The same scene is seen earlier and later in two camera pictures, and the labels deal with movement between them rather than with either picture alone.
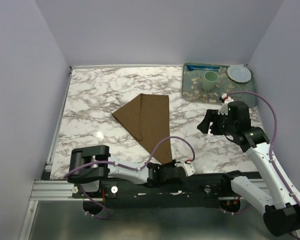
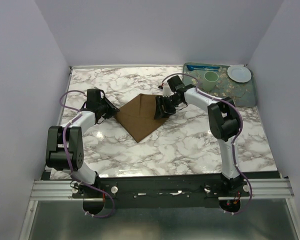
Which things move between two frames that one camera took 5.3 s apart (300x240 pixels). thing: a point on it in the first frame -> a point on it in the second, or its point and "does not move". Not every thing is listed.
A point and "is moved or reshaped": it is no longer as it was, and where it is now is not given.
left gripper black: (171, 164) -> (112, 109)
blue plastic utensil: (191, 67) does not move
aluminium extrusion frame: (62, 190) does not move
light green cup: (210, 77) does not move
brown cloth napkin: (147, 117) is moved or reshaped
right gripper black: (211, 114) -> (160, 100)
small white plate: (239, 73) does not move
